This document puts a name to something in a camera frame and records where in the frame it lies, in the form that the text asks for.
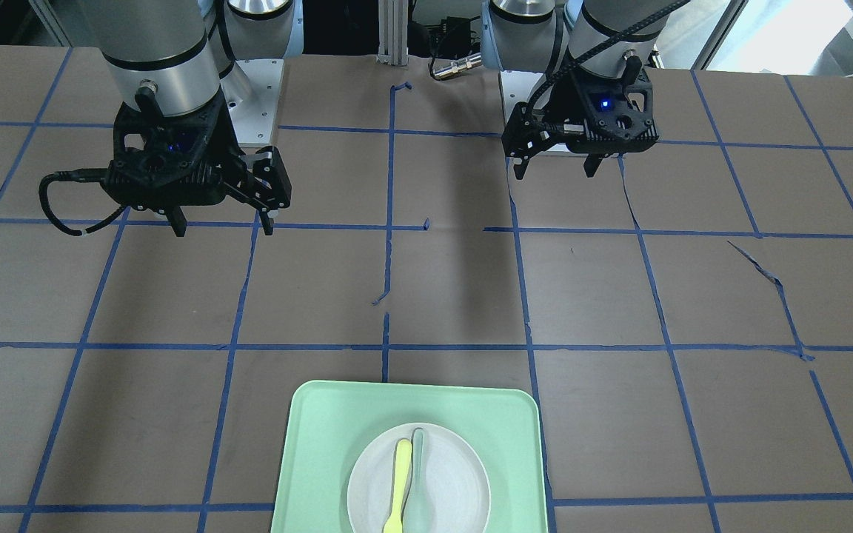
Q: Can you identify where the light green tray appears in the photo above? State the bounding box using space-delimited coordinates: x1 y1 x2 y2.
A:
271 381 548 532

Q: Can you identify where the white round plate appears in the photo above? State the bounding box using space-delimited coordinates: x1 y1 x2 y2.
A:
346 423 491 532

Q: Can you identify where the aluminium frame post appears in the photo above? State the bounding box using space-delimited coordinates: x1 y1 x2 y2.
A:
376 0 412 70

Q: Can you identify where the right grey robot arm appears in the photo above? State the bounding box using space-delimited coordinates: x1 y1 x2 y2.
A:
39 1 304 236

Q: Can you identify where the pale green plastic spoon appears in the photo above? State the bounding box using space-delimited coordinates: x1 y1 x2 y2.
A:
402 427 431 532

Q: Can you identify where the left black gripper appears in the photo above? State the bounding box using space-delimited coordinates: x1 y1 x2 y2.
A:
501 63 659 180

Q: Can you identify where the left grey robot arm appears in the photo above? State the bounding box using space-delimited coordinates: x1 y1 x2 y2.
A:
481 1 684 179

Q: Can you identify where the yellow plastic fork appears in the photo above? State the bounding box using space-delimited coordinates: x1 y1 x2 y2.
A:
381 438 412 533

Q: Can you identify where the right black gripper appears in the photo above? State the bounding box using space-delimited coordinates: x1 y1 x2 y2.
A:
104 95 292 237

